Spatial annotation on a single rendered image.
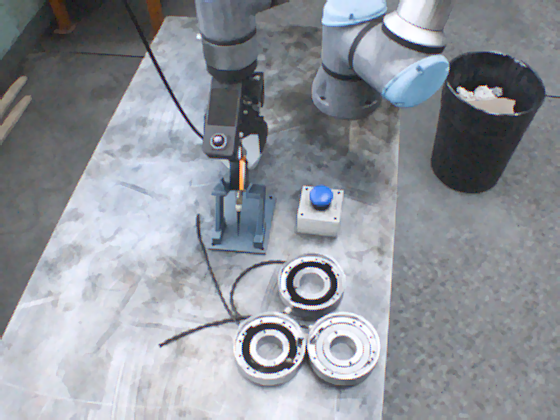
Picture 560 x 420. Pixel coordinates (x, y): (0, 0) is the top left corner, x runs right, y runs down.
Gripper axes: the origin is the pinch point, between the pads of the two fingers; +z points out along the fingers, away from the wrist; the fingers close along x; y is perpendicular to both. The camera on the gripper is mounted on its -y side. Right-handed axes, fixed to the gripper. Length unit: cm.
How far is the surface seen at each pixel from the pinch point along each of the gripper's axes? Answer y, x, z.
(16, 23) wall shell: 150, 140, 75
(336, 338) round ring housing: -23.6, -17.7, 9.9
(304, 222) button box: -3.6, -11.0, 8.8
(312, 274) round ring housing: -12.9, -13.2, 9.9
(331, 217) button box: -3.0, -15.4, 7.6
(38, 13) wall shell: 168, 139, 82
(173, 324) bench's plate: -23.1, 7.7, 12.2
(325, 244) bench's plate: -5.4, -14.8, 12.1
